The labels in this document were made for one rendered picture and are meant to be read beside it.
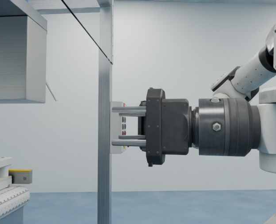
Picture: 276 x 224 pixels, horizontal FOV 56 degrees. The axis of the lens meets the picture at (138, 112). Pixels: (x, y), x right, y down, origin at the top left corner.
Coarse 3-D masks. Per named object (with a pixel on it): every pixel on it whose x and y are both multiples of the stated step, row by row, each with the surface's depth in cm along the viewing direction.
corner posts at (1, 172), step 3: (0, 168) 62; (3, 168) 62; (6, 168) 63; (0, 171) 62; (3, 171) 62; (6, 171) 63; (0, 174) 62; (3, 174) 62; (6, 174) 63; (0, 177) 62; (3, 177) 62
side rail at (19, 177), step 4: (8, 172) 65; (12, 172) 65; (16, 172) 65; (20, 172) 65; (24, 172) 65; (28, 172) 65; (12, 176) 65; (16, 176) 65; (20, 176) 65; (24, 176) 65; (28, 176) 65; (12, 180) 65; (16, 180) 65; (20, 180) 65; (24, 180) 65; (28, 180) 65
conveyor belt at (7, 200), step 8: (0, 192) 58; (8, 192) 58; (16, 192) 60; (24, 192) 63; (0, 200) 54; (8, 200) 56; (16, 200) 59; (24, 200) 62; (0, 208) 53; (8, 208) 55; (16, 208) 59; (0, 216) 53
